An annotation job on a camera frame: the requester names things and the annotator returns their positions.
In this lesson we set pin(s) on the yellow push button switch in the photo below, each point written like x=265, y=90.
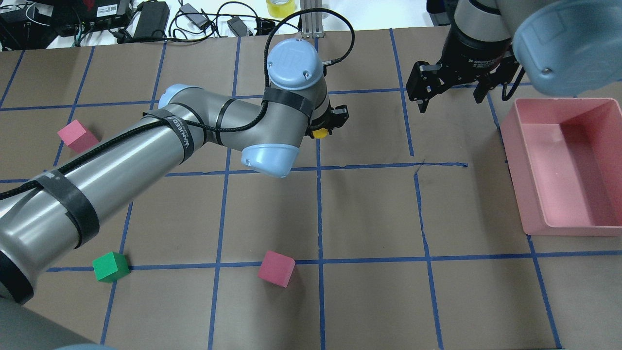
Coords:
x=320, y=133

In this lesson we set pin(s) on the pink cube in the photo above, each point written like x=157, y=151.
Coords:
x=276, y=268
x=77, y=137

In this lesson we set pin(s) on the pink plastic bin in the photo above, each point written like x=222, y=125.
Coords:
x=565, y=161

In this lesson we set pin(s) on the pink cube front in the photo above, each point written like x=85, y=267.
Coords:
x=77, y=137

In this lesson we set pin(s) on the black power adapter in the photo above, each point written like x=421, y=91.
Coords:
x=153, y=18

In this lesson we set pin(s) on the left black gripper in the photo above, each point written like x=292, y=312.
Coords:
x=338, y=118

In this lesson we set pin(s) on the yellow tape roll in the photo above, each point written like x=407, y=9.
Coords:
x=281, y=8

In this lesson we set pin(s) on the pink cube near centre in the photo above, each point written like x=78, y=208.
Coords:
x=276, y=268

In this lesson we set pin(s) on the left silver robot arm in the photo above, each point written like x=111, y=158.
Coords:
x=64, y=208

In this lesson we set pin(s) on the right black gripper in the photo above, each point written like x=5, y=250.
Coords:
x=474, y=54

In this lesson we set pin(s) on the aluminium frame post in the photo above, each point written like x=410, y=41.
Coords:
x=312, y=24

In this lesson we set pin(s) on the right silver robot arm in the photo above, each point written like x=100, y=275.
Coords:
x=564, y=47

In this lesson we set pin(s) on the brown paper table cover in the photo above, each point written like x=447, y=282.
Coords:
x=403, y=226

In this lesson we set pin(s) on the green cube centre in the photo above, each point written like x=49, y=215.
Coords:
x=110, y=267

